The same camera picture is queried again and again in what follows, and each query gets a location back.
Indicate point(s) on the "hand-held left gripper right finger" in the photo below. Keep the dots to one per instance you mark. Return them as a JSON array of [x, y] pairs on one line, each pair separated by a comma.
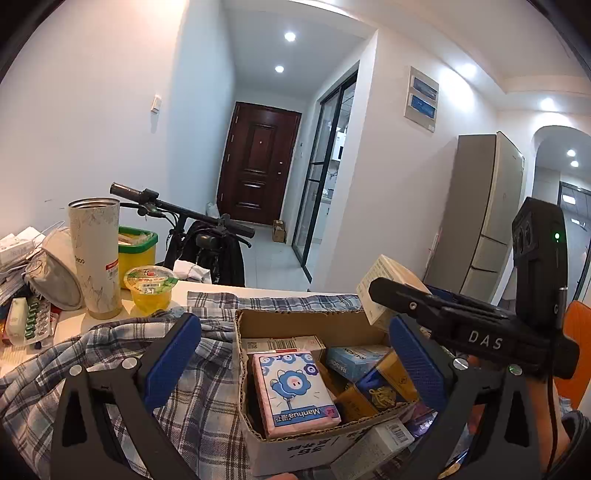
[[418, 360]]

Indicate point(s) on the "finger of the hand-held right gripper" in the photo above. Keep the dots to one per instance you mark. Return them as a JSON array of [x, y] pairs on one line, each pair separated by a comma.
[[455, 299], [406, 300]]

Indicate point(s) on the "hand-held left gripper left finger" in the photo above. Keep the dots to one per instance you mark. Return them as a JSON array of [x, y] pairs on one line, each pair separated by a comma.
[[171, 355]]

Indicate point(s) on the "cream small box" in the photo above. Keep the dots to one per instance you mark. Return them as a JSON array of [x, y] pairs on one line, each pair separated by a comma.
[[392, 286]]

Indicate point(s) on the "purple barcode box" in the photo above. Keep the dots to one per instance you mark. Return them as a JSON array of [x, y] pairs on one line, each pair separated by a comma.
[[422, 422]]

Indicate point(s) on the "cardboard box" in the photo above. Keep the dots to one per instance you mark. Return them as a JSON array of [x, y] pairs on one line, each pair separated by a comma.
[[286, 323]]

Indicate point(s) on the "dark blue gold-emblem box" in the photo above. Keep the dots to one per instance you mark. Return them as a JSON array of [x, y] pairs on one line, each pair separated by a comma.
[[383, 390]]

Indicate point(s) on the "blue and white cigarette box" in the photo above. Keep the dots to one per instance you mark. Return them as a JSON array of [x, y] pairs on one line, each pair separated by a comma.
[[355, 362]]

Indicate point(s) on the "blue plaid shirt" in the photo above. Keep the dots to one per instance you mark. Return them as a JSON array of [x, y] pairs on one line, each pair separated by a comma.
[[207, 406]]

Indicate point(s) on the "yellow jelly cup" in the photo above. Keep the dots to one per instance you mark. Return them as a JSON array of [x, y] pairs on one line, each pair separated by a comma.
[[150, 290]]

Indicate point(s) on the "orange chair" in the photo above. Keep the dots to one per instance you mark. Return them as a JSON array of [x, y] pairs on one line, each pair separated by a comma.
[[579, 341]]

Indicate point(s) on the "white cloth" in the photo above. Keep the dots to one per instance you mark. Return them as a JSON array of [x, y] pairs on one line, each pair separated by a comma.
[[191, 271]]

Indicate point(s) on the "beige refrigerator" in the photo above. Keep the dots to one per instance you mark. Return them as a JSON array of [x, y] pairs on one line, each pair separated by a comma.
[[475, 207]]

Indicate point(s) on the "yellow green-lidded container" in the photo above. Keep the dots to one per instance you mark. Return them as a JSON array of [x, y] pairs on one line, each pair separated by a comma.
[[138, 258]]

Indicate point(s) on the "white printed box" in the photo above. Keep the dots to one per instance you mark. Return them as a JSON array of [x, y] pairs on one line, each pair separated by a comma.
[[369, 450]]

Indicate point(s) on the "black bag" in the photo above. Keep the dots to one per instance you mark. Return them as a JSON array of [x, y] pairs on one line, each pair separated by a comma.
[[226, 263]]

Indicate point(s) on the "tall white tumbler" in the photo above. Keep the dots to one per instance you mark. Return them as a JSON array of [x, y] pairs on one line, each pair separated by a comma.
[[94, 263]]

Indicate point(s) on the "pink tissue pack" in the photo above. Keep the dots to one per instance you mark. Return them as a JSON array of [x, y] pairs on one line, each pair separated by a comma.
[[295, 392]]

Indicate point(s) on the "green pill blister pack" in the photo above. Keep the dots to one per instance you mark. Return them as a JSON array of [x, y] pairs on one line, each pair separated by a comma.
[[37, 321]]

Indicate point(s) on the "black bicycle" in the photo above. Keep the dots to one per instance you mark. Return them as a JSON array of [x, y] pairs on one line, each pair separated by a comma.
[[184, 217]]

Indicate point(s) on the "black-framed glass sliding door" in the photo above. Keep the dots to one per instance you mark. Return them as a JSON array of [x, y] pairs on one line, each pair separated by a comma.
[[323, 184]]

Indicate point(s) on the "small brown floor carton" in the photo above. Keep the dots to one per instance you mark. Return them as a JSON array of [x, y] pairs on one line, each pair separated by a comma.
[[279, 230]]

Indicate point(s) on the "white shopping bag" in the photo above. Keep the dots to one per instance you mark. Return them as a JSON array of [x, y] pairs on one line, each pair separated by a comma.
[[211, 208]]

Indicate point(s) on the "pile of small packets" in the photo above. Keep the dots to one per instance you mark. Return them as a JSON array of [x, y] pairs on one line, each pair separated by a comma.
[[14, 258]]

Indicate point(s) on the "brown door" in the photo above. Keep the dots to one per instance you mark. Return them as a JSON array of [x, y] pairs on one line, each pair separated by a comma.
[[258, 166]]

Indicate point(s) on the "grey electrical panel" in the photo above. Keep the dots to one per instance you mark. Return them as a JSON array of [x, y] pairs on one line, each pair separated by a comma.
[[421, 99]]

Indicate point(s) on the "white wall switch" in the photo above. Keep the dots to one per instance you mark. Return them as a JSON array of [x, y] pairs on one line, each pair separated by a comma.
[[156, 104]]

